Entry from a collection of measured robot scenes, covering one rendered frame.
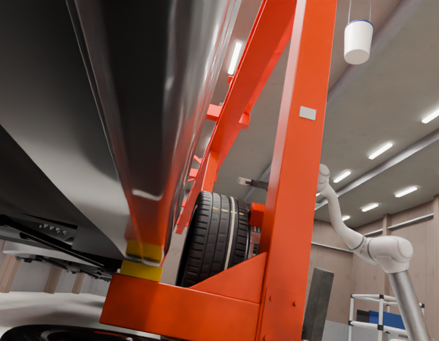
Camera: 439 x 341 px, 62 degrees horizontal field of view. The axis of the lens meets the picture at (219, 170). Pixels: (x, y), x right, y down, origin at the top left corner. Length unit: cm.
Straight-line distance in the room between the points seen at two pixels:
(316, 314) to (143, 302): 729
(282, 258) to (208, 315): 33
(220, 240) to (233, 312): 35
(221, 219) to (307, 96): 65
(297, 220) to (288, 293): 27
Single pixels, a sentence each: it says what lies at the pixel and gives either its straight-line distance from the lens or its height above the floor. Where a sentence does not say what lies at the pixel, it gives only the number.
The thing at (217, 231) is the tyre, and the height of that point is 94.
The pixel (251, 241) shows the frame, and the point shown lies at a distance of 166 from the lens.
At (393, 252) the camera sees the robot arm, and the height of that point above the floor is 106.
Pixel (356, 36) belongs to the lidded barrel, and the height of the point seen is 505.
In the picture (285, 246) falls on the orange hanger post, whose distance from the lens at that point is 141.
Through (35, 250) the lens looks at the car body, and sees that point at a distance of 449.
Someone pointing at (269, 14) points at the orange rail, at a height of 297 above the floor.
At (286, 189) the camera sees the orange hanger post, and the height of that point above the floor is 111.
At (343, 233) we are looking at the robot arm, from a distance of 214.
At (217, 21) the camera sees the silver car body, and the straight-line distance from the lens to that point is 16.
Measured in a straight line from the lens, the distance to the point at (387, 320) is 358.
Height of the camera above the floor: 64
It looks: 20 degrees up
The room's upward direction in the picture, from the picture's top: 12 degrees clockwise
